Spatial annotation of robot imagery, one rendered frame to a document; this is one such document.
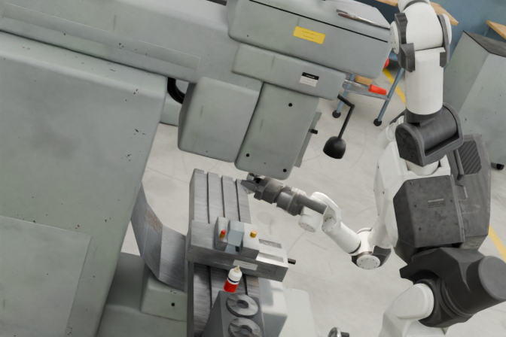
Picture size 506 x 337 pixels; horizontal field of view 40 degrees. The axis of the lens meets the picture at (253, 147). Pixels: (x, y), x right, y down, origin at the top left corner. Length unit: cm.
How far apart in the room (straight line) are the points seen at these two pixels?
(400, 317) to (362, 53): 74
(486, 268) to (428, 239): 19
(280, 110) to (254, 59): 19
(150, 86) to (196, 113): 19
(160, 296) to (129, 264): 29
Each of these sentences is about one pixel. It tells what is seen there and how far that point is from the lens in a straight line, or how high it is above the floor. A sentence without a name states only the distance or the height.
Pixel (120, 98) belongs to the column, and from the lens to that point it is 192.
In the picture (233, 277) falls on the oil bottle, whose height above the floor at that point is 101.
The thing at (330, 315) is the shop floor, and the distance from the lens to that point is 400.
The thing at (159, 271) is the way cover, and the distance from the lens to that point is 236.
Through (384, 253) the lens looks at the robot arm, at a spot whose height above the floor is 118.
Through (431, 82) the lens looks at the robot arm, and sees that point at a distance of 170.
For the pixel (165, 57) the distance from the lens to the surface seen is 198.
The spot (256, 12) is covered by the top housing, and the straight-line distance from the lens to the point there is 193.
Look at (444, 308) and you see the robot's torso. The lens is 183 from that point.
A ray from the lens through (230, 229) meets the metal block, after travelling 234.
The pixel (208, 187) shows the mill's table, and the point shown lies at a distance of 281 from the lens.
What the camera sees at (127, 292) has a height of 73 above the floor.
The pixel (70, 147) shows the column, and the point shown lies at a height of 133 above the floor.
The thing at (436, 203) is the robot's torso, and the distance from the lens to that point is 187.
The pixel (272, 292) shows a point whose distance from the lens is 250.
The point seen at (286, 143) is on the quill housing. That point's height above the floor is 145.
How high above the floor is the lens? 232
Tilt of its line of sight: 25 degrees down
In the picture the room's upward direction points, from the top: 20 degrees clockwise
